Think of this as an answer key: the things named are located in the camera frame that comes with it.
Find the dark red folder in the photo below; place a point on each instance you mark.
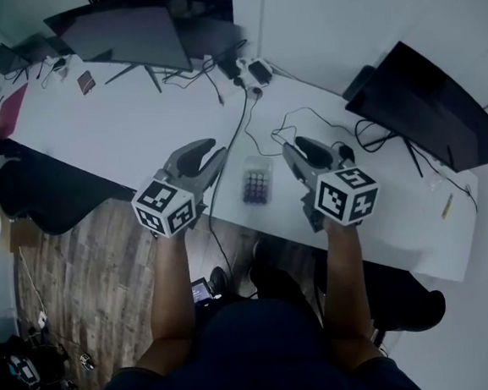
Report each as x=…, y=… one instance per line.
x=11, y=110

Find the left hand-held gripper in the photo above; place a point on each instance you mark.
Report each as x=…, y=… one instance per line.
x=172, y=196

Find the black computer mouse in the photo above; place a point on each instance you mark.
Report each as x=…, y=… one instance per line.
x=346, y=151

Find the person's dark shirt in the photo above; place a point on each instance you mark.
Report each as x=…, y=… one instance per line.
x=250, y=359

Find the yellow pen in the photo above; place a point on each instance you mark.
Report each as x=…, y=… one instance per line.
x=447, y=206

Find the person's right forearm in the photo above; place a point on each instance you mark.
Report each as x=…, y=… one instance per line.
x=347, y=287

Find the white round plug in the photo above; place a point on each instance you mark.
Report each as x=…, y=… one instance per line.
x=255, y=92

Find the black monitor with thin stand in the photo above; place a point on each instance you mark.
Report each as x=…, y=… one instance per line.
x=427, y=106

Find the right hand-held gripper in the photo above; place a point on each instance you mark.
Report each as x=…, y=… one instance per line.
x=346, y=193

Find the white power strip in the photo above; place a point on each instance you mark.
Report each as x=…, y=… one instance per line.
x=245, y=68

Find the black laptop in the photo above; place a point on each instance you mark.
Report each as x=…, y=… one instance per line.
x=3, y=60

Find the black power adapter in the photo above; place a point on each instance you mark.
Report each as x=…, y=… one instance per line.
x=260, y=71

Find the person's dark trouser leg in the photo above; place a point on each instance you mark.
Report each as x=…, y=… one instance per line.
x=273, y=281

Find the black office chair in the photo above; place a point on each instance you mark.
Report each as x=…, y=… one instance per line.
x=53, y=194

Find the person's left forearm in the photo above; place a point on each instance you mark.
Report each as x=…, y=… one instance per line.
x=169, y=290

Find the person's dark shoe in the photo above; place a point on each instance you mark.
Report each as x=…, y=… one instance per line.
x=218, y=280

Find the large curved black monitor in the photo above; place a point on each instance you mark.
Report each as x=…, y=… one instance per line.
x=128, y=36

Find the cardboard box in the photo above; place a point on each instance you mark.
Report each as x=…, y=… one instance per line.
x=16, y=233

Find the black power brick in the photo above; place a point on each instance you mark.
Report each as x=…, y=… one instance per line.
x=228, y=68

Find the small device with lit screen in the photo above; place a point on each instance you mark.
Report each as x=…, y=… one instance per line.
x=201, y=292

